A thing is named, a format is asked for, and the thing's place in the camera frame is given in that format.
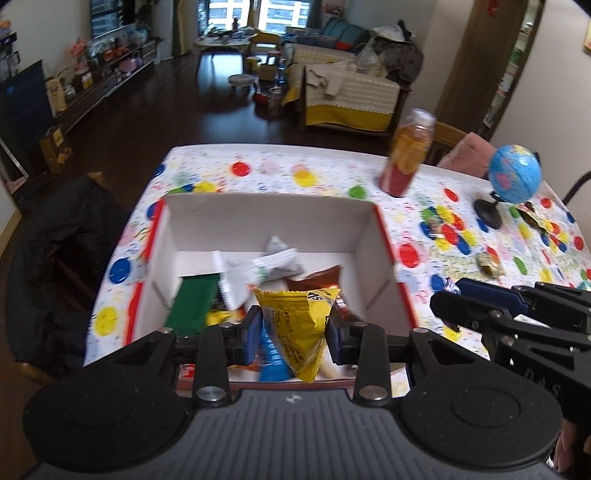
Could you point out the blue globe on black stand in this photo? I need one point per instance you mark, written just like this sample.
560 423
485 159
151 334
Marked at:
515 173

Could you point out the dark clothes pile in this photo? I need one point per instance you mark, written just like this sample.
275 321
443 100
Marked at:
399 50

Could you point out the beige garment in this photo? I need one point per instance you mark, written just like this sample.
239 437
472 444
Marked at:
330 76

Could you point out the yellow wrapped snack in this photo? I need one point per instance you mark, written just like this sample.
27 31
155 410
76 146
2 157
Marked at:
221 317

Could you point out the person's right hand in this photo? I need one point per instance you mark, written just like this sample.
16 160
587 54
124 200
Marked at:
570 445

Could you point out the round cake in clear wrapper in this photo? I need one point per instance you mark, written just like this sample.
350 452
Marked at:
489 264

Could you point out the black chair back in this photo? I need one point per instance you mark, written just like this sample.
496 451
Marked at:
577 187

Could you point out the long low tv cabinet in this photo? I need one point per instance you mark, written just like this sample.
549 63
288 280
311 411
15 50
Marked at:
106 83

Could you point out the black jacket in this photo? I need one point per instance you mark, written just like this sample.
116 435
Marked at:
60 258

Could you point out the clear plastic bag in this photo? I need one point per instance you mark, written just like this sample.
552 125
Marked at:
369 60

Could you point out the small white printed packet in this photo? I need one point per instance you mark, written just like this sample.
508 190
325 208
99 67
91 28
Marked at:
277 245

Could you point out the wall television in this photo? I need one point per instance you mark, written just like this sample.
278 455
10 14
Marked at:
111 16

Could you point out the round grey stool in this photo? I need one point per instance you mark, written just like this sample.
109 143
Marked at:
242 81

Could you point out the balloon print tablecloth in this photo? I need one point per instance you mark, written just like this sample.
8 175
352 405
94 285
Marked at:
277 168

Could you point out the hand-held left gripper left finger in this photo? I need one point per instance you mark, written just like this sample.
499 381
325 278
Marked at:
253 333

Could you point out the small yellow stool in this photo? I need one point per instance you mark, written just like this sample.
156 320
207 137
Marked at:
252 62

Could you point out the red cardboard box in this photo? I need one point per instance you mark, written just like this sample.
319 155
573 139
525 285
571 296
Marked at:
277 217

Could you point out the yellow paper bag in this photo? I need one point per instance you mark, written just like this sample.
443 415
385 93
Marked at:
55 94

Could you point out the pink cloth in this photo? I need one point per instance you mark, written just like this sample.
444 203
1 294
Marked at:
466 154

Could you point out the green snack packet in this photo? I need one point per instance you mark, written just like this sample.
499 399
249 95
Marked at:
191 304

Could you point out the round coffee table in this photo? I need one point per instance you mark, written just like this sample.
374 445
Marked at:
224 41

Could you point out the small purple packet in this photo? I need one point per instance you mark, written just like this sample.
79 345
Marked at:
450 286

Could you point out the clear water bottle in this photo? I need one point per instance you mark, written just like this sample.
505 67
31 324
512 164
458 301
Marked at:
275 100

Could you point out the small clear-wrapped candy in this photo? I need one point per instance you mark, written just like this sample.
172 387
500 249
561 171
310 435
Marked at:
432 227

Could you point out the yellow snack packet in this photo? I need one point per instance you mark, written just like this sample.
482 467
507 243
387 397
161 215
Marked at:
295 332

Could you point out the wall bookshelf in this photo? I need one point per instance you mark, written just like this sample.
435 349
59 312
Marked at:
512 64

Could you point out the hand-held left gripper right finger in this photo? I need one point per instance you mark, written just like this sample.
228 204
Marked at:
333 340

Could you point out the brown orange snack packet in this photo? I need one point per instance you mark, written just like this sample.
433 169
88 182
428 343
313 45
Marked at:
318 278

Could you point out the teal cushion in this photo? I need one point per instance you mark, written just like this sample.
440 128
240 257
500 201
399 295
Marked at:
344 31

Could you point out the long white snack packet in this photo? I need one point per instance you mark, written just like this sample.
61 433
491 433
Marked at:
244 277

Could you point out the blue snack packet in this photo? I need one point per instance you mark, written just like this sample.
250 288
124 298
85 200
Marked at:
272 364

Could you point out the brown paper bag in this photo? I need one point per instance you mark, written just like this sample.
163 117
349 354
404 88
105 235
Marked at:
55 148

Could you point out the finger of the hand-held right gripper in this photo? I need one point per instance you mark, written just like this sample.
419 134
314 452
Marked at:
466 311
489 291

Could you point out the sofa with yellow cover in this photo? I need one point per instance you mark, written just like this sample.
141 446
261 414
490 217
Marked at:
355 99

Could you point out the juice bottle with red label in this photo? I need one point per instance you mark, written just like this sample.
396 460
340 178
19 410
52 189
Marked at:
406 157

